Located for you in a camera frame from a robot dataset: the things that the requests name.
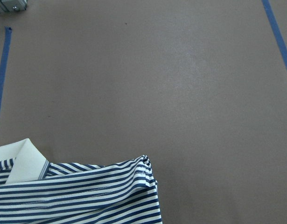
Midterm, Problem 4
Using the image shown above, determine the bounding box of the blue white striped polo shirt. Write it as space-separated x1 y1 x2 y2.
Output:
0 139 162 224

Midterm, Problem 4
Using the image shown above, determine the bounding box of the brown paper table cover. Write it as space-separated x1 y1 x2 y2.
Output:
0 0 287 224

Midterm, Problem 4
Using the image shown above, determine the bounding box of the aluminium frame post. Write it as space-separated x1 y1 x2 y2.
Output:
0 0 28 14

